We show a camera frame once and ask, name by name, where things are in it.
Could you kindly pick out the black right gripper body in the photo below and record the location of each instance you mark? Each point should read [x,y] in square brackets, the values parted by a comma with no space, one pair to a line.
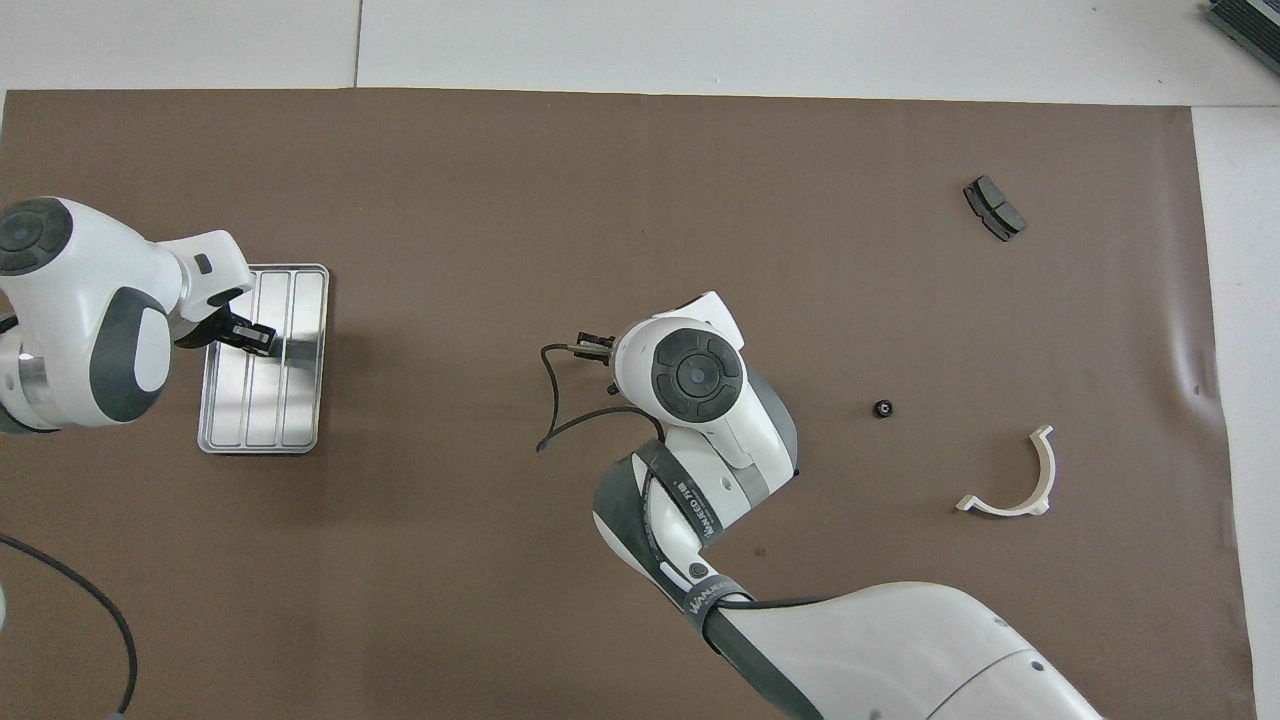
[598,339]

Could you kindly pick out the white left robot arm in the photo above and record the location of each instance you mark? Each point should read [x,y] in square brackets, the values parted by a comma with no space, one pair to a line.
[80,290]

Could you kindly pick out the silver ribbed metal tray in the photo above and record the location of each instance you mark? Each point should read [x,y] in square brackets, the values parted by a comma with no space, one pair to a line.
[290,400]

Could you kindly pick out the brown paper table mat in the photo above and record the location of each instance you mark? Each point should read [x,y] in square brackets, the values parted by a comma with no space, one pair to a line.
[600,200]

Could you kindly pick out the white semicircular plastic clamp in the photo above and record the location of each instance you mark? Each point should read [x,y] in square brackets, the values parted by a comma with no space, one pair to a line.
[1005,509]

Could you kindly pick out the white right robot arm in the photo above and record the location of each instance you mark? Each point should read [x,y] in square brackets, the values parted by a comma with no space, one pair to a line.
[850,640]

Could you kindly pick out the dark stacked brake pad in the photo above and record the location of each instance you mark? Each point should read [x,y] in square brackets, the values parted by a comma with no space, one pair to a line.
[994,207]

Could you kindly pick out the black ribbed device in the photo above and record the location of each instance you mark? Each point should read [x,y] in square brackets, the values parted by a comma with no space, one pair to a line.
[1250,25]

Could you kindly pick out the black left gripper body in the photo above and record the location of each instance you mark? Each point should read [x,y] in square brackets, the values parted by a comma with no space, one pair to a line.
[208,330]

